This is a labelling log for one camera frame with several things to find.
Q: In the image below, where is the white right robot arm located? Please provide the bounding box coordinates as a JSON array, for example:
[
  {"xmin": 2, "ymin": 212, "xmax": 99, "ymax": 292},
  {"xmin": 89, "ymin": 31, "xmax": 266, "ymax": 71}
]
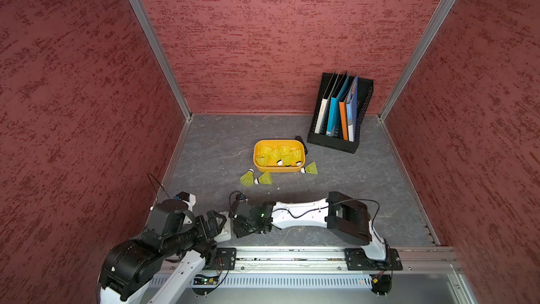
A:
[{"xmin": 229, "ymin": 191, "xmax": 389, "ymax": 262}]

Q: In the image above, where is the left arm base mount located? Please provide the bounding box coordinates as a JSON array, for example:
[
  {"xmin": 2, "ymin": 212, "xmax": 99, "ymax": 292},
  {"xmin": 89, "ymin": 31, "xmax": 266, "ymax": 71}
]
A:
[{"xmin": 210, "ymin": 247, "xmax": 237, "ymax": 271}]

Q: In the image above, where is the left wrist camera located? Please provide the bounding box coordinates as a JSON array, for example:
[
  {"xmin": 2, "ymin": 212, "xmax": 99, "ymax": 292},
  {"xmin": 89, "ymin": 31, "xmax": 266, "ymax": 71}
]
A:
[{"xmin": 150, "ymin": 192, "xmax": 196, "ymax": 222}]

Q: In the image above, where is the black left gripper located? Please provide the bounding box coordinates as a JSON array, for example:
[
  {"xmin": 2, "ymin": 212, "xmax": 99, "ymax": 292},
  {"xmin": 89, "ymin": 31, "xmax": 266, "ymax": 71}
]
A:
[{"xmin": 162, "ymin": 210, "xmax": 226, "ymax": 257}]

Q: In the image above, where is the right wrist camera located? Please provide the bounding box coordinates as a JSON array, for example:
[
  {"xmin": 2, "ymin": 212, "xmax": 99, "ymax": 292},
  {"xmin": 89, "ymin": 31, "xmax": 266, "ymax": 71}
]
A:
[{"xmin": 229, "ymin": 195, "xmax": 252, "ymax": 220}]

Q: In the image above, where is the yellow shuttlecock seven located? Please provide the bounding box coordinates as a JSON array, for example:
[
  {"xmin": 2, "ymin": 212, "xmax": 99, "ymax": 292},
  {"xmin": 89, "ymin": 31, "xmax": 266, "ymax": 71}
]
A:
[{"xmin": 269, "ymin": 149, "xmax": 284, "ymax": 166}]

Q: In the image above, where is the left aluminium corner post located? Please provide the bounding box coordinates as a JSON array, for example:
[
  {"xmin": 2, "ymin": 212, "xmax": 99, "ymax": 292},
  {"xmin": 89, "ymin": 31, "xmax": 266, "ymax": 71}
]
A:
[{"xmin": 128, "ymin": 0, "xmax": 192, "ymax": 122}]

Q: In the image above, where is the black file holder rack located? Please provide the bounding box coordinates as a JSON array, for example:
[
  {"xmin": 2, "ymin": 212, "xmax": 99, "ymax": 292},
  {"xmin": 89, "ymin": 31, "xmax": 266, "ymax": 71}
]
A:
[{"xmin": 307, "ymin": 73, "xmax": 374, "ymax": 153}]

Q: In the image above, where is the blue folder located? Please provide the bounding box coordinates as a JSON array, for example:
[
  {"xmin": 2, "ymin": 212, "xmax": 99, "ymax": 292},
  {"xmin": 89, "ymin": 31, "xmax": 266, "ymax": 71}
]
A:
[{"xmin": 345, "ymin": 75, "xmax": 359, "ymax": 142}]

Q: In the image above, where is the yellow shuttlecock two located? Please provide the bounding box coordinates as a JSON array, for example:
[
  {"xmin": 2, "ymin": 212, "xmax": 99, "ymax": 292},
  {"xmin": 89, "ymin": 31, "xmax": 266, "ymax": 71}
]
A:
[{"xmin": 260, "ymin": 145, "xmax": 275, "ymax": 159}]

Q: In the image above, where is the orange spine book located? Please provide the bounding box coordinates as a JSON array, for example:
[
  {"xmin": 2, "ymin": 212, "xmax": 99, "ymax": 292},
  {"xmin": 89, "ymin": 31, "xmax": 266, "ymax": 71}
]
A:
[{"xmin": 339, "ymin": 100, "xmax": 349, "ymax": 141}]

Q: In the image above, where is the right aluminium corner post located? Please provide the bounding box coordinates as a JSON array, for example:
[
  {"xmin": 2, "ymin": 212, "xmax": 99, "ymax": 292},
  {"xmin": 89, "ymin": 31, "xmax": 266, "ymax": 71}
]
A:
[{"xmin": 378, "ymin": 0, "xmax": 456, "ymax": 123}]

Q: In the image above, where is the white book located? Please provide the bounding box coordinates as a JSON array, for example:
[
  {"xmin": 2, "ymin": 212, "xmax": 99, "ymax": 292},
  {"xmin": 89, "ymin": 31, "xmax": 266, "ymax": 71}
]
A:
[{"xmin": 314, "ymin": 73, "xmax": 339, "ymax": 134}]

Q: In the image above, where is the aluminium corner post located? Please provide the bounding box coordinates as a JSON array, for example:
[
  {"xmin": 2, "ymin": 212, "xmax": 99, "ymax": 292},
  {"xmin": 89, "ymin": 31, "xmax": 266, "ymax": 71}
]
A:
[
  {"xmin": 128, "ymin": 0, "xmax": 192, "ymax": 122},
  {"xmin": 378, "ymin": 0, "xmax": 456, "ymax": 123}
]

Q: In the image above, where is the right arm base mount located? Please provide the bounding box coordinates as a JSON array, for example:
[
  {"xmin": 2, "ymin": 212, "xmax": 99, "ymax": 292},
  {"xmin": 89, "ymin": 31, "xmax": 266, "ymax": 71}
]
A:
[{"xmin": 345, "ymin": 246, "xmax": 403, "ymax": 272}]

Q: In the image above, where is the yellow shuttlecock one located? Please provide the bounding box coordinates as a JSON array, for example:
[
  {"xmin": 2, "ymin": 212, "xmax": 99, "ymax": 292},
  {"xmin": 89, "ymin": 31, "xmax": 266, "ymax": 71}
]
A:
[{"xmin": 278, "ymin": 145, "xmax": 292, "ymax": 167}]

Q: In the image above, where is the grey white stapler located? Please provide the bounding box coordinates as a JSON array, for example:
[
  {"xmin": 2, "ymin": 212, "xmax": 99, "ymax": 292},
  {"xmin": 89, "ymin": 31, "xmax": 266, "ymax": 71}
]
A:
[{"xmin": 215, "ymin": 220, "xmax": 232, "ymax": 243}]

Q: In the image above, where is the yellow shuttlecock three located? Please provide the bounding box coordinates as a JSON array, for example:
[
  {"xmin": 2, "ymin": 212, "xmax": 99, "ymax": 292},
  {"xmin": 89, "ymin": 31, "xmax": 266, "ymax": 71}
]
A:
[{"xmin": 291, "ymin": 149, "xmax": 304, "ymax": 167}]

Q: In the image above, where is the yellow shuttlecock eight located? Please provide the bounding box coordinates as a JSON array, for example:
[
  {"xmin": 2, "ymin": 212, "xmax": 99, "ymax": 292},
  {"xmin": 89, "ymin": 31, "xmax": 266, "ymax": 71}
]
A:
[{"xmin": 255, "ymin": 156, "xmax": 269, "ymax": 167}]

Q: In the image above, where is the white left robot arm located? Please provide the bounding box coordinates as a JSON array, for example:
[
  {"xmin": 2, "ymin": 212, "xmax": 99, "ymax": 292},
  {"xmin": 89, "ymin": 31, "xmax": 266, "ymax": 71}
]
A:
[{"xmin": 98, "ymin": 199, "xmax": 227, "ymax": 303}]

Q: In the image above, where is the yellow shuttlecock six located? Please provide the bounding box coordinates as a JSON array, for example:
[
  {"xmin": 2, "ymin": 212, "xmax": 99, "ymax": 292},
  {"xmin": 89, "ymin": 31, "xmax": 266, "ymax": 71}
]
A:
[{"xmin": 239, "ymin": 169, "xmax": 255, "ymax": 187}]

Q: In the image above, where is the teal book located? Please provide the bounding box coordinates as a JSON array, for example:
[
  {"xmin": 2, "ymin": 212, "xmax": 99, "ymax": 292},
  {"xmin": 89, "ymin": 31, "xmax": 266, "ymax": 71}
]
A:
[{"xmin": 326, "ymin": 72, "xmax": 349, "ymax": 137}]

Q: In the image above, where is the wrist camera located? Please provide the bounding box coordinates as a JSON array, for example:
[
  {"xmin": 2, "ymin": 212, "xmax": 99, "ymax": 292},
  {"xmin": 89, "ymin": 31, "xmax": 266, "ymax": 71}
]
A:
[
  {"xmin": 150, "ymin": 192, "xmax": 196, "ymax": 222},
  {"xmin": 229, "ymin": 195, "xmax": 252, "ymax": 220}
]

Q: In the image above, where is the yellow plastic storage box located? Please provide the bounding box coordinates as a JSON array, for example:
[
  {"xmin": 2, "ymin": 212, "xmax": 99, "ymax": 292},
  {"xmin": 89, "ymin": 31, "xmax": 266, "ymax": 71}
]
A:
[{"xmin": 253, "ymin": 138, "xmax": 307, "ymax": 173}]

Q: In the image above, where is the yellow shuttlecock four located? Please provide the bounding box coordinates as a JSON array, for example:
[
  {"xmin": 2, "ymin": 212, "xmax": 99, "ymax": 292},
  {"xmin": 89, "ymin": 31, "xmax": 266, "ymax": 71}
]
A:
[{"xmin": 254, "ymin": 172, "xmax": 273, "ymax": 185}]

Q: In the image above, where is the yellow shuttlecock five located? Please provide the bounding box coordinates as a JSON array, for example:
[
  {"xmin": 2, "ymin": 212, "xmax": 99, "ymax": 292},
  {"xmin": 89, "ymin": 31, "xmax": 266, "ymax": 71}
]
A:
[{"xmin": 300, "ymin": 162, "xmax": 319, "ymax": 175}]

